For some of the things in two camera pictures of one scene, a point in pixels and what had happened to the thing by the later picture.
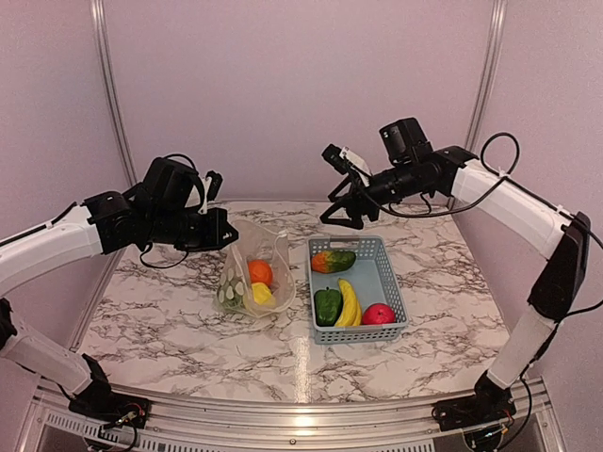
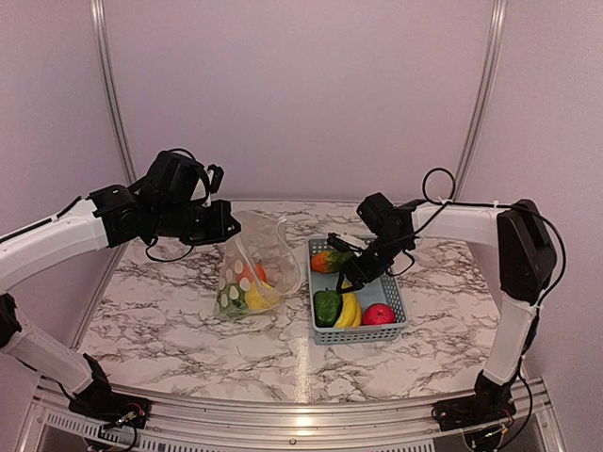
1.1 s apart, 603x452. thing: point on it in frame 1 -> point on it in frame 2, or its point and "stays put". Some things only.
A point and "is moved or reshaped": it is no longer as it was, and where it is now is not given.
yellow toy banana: [350, 314] stays put
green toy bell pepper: [328, 305] stays put
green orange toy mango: [332, 261] stays put
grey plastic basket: [375, 278] stays put
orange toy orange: [260, 271] is moved or reshaped
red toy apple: [379, 314] stays put
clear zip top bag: [258, 279] is moved or reshaped
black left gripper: [214, 237] stays put
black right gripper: [351, 204] -> [355, 280]
